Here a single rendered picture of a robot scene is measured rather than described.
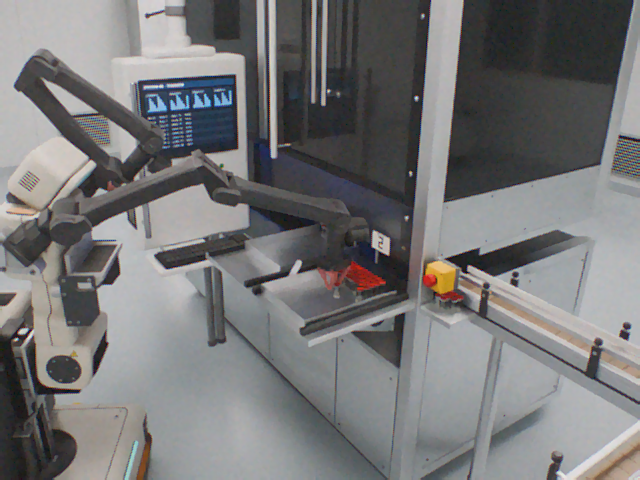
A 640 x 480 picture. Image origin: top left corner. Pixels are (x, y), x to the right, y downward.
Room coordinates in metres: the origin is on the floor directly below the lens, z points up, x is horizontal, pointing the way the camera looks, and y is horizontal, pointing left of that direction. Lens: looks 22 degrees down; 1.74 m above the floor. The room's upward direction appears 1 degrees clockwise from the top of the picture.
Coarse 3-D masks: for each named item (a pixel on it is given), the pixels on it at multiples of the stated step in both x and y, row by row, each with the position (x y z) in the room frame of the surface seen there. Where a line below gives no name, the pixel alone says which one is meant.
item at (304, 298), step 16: (304, 272) 1.67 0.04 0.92; (272, 288) 1.60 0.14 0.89; (288, 288) 1.62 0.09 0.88; (304, 288) 1.62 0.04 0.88; (320, 288) 1.63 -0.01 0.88; (288, 304) 1.52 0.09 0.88; (304, 304) 1.52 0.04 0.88; (320, 304) 1.52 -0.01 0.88; (336, 304) 1.52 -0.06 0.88; (352, 304) 1.47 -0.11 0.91; (368, 304) 1.50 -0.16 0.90; (304, 320) 1.37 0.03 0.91; (320, 320) 1.40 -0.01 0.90
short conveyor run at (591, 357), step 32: (480, 288) 1.50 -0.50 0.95; (512, 288) 1.48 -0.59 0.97; (480, 320) 1.46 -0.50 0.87; (512, 320) 1.37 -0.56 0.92; (544, 320) 1.32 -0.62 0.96; (576, 320) 1.31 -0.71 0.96; (544, 352) 1.28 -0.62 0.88; (576, 352) 1.20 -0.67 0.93; (608, 352) 1.16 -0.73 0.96; (608, 384) 1.12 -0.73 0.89
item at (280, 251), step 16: (256, 240) 1.95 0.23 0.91; (272, 240) 1.99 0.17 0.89; (288, 240) 2.02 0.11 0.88; (304, 240) 2.02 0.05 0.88; (320, 240) 2.02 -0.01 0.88; (256, 256) 1.85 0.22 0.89; (272, 256) 1.87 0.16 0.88; (288, 256) 1.87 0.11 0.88; (304, 256) 1.87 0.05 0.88; (320, 256) 1.81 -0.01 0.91
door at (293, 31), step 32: (288, 0) 2.19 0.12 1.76; (320, 0) 2.02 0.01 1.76; (288, 32) 2.19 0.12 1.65; (320, 32) 2.01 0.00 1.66; (288, 64) 2.19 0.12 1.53; (320, 64) 2.01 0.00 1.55; (288, 96) 2.19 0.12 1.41; (320, 96) 2.01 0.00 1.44; (288, 128) 2.19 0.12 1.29; (320, 128) 2.01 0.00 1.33
